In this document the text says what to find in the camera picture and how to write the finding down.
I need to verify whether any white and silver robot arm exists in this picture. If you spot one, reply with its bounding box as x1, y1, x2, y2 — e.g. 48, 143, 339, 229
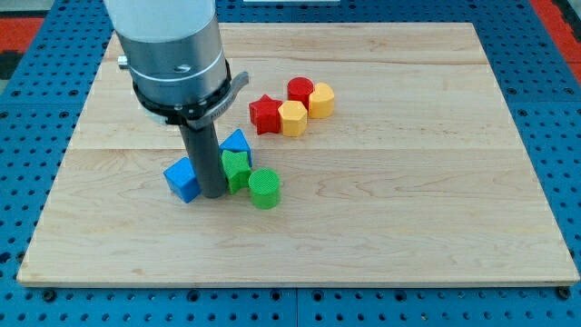
104, 0, 229, 119

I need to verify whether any red cylinder block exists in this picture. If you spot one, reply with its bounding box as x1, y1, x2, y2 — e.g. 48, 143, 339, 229
287, 76, 314, 109

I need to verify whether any green star block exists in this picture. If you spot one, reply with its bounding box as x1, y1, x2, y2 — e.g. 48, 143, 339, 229
222, 150, 251, 194

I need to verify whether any blue cube block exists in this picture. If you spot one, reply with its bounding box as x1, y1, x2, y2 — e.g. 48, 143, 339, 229
163, 157, 201, 203

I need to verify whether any yellow hexagon block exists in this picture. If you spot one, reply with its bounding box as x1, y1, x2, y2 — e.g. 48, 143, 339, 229
278, 101, 308, 137

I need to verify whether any red star block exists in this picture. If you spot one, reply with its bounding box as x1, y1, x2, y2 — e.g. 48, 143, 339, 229
249, 94, 282, 134

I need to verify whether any green cylinder block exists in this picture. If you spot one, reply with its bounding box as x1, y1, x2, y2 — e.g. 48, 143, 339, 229
248, 168, 281, 210

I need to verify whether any black clamp ring with lever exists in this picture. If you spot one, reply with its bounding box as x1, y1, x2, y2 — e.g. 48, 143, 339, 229
131, 60, 251, 131

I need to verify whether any yellow heart block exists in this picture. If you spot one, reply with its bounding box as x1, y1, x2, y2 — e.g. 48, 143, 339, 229
309, 83, 335, 119

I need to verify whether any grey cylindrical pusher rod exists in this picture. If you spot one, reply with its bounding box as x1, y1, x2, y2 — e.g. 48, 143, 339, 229
180, 124, 228, 198

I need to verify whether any light wooden board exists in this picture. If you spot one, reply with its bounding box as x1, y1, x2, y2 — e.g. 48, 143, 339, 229
17, 23, 579, 288

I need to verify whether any blue triangle block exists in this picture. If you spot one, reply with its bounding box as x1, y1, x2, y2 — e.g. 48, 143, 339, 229
219, 129, 252, 166

